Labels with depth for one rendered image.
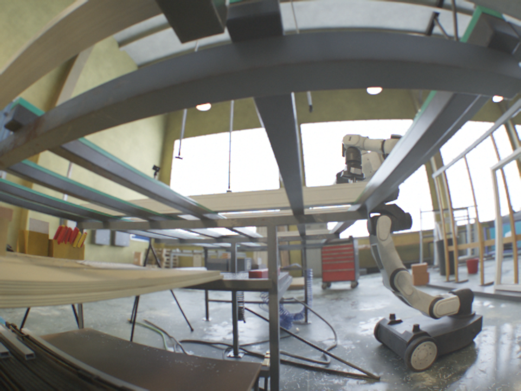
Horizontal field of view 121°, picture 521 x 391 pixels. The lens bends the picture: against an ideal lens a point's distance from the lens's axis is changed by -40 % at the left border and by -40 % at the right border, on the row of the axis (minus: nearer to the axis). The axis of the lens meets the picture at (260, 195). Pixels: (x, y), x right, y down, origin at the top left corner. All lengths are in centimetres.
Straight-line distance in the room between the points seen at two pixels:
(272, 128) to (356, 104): 1103
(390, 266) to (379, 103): 1047
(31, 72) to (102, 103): 11
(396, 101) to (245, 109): 697
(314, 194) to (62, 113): 80
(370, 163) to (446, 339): 112
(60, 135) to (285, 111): 25
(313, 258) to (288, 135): 827
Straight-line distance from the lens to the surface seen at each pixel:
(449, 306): 168
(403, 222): 154
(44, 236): 113
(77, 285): 34
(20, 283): 30
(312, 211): 131
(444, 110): 33
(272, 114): 27
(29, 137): 34
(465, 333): 167
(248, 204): 92
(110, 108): 22
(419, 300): 161
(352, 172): 119
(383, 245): 144
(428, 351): 147
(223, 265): 196
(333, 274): 503
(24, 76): 32
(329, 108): 1102
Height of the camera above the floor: 68
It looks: 15 degrees up
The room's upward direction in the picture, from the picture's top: 1 degrees counter-clockwise
